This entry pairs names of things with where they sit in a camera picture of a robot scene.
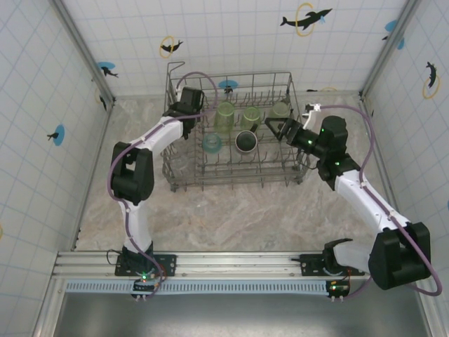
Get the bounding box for pale tinted clear cup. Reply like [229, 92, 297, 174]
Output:
[269, 100, 290, 119]

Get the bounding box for short green translucent cup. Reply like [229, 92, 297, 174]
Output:
[241, 107, 262, 133]

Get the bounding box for black mug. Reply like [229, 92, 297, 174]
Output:
[234, 122, 260, 154]

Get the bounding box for tall green translucent cup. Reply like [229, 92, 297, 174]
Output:
[213, 101, 235, 133]

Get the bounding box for teal translucent cup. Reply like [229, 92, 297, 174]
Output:
[202, 133, 222, 154]

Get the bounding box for clear glass tumbler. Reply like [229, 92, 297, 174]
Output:
[170, 156, 192, 176]

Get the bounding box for blue circle fish sticker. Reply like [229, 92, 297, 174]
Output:
[381, 20, 406, 50]
[217, 79, 239, 95]
[96, 61, 119, 79]
[46, 124, 67, 147]

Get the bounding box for aluminium edge bar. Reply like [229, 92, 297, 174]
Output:
[360, 98, 404, 225]
[71, 100, 116, 252]

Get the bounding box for black controller board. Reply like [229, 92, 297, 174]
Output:
[326, 279, 350, 303]
[131, 270, 166, 302]

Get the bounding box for brushed metal panel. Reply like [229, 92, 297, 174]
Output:
[33, 293, 436, 337]

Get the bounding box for purple cable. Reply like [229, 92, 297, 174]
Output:
[319, 104, 443, 300]
[107, 71, 218, 298]

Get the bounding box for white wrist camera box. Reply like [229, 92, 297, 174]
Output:
[301, 102, 324, 130]

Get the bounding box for grey wire dish rack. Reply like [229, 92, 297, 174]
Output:
[161, 61, 311, 193]

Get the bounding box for aluminium frame post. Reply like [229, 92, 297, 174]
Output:
[359, 0, 424, 103]
[51, 0, 116, 106]

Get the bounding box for large dolphin yellow ring sticker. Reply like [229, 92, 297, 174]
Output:
[279, 2, 333, 38]

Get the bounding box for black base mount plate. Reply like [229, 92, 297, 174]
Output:
[114, 253, 177, 277]
[291, 253, 366, 277]

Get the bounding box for aluminium mounting rail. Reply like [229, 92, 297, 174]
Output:
[51, 250, 436, 281]

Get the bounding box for light blue slotted cable duct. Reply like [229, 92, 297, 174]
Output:
[65, 279, 333, 295]

